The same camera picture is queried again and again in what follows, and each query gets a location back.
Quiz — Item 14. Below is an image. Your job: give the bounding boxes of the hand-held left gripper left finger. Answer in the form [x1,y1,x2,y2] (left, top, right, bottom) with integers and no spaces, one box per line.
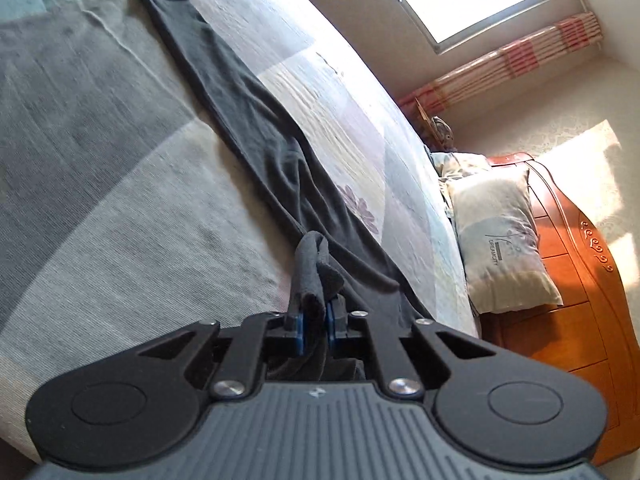
[137,310,306,402]

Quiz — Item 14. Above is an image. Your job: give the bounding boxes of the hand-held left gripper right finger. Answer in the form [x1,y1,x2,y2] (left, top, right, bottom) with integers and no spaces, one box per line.
[325,295,488,402]

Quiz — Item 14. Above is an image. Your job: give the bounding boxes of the dark grey pants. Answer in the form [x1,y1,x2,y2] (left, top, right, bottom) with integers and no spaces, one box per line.
[140,0,436,381]

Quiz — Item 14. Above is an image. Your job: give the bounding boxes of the beige printed pillow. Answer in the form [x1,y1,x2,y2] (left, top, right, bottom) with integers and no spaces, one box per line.
[445,167,563,316]

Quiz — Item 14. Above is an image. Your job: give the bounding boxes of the pale floral pillow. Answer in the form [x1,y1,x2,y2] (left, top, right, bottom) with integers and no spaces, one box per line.
[430,150,493,221]

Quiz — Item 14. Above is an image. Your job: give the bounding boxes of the grey patterned bundle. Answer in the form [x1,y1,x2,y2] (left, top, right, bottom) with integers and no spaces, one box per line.
[430,116,456,150]

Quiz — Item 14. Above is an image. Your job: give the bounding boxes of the wooden bedside shelf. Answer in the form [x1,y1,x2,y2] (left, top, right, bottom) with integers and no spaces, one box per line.
[412,97,441,141]

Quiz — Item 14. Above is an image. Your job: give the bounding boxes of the wooden headboard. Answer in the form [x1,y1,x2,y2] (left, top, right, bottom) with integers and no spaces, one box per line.
[475,152,640,471]

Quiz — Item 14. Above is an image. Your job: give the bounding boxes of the floral patchwork bed sheet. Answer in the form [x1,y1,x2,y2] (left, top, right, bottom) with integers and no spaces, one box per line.
[0,0,481,461]

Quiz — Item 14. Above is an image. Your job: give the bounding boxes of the pink striped curtain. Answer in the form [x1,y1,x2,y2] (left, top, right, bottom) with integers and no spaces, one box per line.
[397,12,601,116]

